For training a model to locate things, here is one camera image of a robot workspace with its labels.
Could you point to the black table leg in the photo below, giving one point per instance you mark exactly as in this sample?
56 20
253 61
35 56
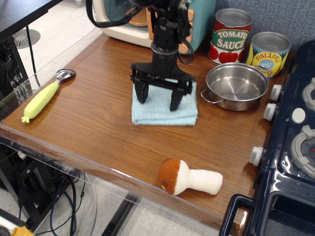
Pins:
120 215

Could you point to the orange toy plate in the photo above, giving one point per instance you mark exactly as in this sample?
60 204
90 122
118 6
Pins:
140 19

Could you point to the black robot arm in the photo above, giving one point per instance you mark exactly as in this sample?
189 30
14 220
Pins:
170 23

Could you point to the pineapple can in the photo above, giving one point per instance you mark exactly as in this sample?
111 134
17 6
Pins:
268 52

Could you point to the tomato sauce can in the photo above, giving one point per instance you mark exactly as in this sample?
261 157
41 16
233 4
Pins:
230 33

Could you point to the plush brown white mushroom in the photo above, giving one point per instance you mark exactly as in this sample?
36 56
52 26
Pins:
175 177

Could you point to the black side desk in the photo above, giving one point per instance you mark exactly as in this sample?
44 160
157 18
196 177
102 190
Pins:
14 16

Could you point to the small steel pot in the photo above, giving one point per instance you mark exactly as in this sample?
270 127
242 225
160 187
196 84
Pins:
235 86

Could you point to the clear acrylic table guard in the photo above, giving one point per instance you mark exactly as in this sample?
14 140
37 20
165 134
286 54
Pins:
88 126

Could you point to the dark blue toy stove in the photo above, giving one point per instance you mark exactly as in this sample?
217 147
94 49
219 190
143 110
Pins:
284 188

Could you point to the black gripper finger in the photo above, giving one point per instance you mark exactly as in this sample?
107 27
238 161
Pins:
141 89
176 98

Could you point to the spoon with green handle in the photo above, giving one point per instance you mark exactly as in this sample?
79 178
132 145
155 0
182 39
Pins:
38 103

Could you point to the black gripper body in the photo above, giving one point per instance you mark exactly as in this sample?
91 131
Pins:
163 71

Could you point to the light blue towel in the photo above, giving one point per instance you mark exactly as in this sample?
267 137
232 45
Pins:
156 109

